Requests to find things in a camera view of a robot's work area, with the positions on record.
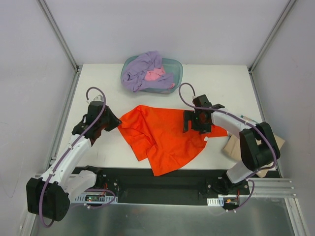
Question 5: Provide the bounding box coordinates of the orange t shirt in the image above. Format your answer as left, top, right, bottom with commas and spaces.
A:
118, 105, 228, 176

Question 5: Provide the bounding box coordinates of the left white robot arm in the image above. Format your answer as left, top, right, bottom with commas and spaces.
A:
26, 100, 122, 221

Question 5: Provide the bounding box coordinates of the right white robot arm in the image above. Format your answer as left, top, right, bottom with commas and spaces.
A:
183, 95, 280, 194

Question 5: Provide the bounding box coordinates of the brown cardboard sheet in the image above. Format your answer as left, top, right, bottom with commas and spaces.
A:
222, 135, 285, 178

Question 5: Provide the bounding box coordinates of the teal cloth under cardboard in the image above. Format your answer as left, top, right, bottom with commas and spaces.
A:
241, 115, 257, 123

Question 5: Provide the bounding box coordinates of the lilac t shirt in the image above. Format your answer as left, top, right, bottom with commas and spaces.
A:
121, 51, 163, 92

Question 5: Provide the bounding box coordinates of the teal plastic basket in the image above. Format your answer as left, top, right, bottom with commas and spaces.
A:
120, 56, 184, 95

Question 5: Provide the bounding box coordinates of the pink t shirt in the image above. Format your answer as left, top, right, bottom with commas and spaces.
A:
144, 66, 175, 89

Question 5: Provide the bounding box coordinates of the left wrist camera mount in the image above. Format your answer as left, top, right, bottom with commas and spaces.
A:
93, 94, 104, 102

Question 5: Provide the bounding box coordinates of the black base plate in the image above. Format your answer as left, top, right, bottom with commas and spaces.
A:
73, 166, 283, 204

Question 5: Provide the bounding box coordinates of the right slotted cable duct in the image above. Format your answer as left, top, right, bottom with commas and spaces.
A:
207, 197, 224, 207

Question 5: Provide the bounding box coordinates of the slotted cable duct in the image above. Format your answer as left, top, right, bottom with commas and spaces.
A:
72, 193, 118, 204
207, 197, 224, 207

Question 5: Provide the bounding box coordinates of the left slotted cable duct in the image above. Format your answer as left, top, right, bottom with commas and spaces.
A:
72, 193, 118, 204

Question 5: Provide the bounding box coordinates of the front aluminium rail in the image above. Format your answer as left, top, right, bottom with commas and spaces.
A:
31, 173, 297, 199

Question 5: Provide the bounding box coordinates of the left aluminium frame post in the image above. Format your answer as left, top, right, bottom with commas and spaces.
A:
36, 0, 80, 72

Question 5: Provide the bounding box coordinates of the aluminium frame post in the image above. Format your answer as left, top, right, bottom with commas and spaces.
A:
248, 0, 298, 75
36, 0, 80, 72

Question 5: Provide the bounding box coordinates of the right aluminium frame post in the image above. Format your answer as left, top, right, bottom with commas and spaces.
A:
248, 0, 298, 75

